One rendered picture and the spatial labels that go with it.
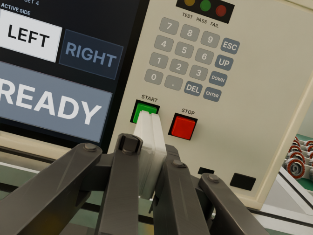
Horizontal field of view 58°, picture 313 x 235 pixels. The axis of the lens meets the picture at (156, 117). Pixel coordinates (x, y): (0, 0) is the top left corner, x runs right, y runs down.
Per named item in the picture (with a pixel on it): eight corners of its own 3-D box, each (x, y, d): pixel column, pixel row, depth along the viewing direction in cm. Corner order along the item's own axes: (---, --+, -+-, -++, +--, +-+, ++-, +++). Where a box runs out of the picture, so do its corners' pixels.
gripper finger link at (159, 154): (153, 149, 15) (167, 153, 15) (150, 112, 21) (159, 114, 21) (138, 198, 15) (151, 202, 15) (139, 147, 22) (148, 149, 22)
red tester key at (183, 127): (189, 140, 27) (195, 122, 26) (171, 135, 26) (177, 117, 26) (187, 136, 28) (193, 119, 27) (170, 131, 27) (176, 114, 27)
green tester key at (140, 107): (151, 127, 26) (157, 109, 25) (132, 122, 26) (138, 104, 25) (151, 124, 27) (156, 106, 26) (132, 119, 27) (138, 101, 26)
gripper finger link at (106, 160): (127, 202, 13) (64, 188, 13) (131, 156, 18) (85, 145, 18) (136, 175, 13) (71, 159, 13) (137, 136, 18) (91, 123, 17)
